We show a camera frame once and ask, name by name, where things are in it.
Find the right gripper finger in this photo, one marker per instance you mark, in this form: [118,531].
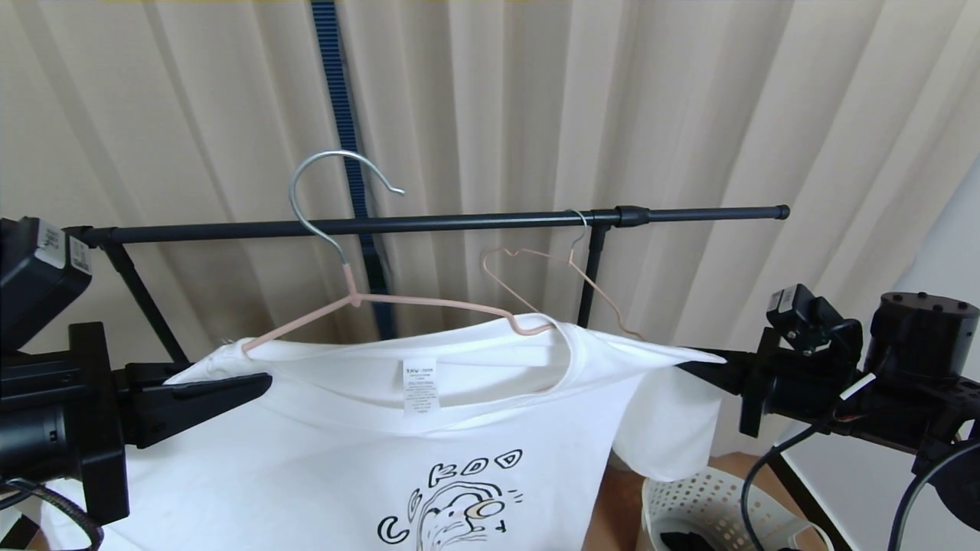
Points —
[723,381]
[739,360]

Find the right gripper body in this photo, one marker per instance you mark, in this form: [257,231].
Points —
[804,390]

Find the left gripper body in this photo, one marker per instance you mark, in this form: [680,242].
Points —
[99,421]

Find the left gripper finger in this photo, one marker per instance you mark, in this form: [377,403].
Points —
[142,373]
[184,405]

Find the white printed t-shirt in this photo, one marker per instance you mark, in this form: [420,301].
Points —
[306,428]

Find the black garment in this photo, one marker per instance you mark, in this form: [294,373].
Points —
[689,542]

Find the pink clothes hanger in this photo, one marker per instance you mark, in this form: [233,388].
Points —
[429,301]
[505,283]

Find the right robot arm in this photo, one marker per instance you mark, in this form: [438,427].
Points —
[919,344]

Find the white laundry basket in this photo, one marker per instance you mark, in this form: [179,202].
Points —
[712,497]

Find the black clothes rack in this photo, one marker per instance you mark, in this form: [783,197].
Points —
[498,220]

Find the beige curtain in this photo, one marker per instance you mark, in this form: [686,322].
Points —
[153,115]
[689,115]

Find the window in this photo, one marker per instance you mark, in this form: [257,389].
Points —
[337,92]

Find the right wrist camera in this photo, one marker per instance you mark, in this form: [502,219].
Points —
[811,317]

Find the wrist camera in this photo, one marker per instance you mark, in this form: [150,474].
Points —
[31,275]
[811,317]

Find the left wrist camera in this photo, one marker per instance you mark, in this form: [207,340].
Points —
[31,275]

